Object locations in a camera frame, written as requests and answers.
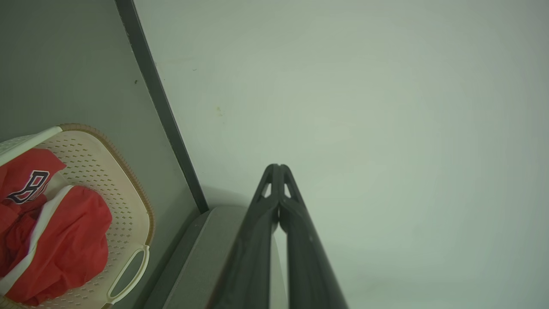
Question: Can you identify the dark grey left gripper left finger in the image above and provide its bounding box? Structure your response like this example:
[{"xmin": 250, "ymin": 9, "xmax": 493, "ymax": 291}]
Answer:
[{"xmin": 207, "ymin": 164, "xmax": 280, "ymax": 309}]

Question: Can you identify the black baseboard strip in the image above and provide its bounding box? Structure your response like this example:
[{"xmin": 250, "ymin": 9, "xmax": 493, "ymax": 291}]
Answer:
[{"xmin": 115, "ymin": 0, "xmax": 209, "ymax": 214}]

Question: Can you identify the red jersey shirt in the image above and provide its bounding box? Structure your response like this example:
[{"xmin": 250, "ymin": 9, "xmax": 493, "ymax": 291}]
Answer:
[{"xmin": 0, "ymin": 148, "xmax": 113, "ymax": 306}]

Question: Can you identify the white perforated laundry basket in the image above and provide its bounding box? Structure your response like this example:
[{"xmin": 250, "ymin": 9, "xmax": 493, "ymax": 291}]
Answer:
[{"xmin": 0, "ymin": 124, "xmax": 155, "ymax": 309}]

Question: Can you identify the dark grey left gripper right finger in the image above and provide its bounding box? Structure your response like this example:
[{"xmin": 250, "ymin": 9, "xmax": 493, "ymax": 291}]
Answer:
[{"xmin": 279, "ymin": 164, "xmax": 349, "ymax": 309}]

